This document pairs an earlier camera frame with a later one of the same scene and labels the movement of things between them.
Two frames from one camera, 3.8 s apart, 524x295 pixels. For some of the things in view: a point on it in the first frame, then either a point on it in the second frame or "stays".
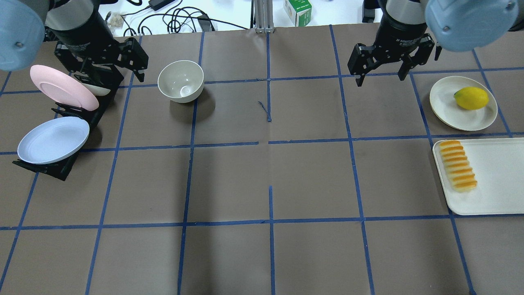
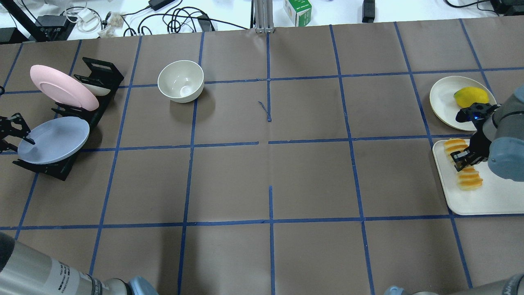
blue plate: x=53 y=139 stays
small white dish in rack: x=98 y=91 stays
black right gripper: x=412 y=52 → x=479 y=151
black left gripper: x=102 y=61 → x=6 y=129
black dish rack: x=106 y=76 stays
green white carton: x=300 y=10 stays
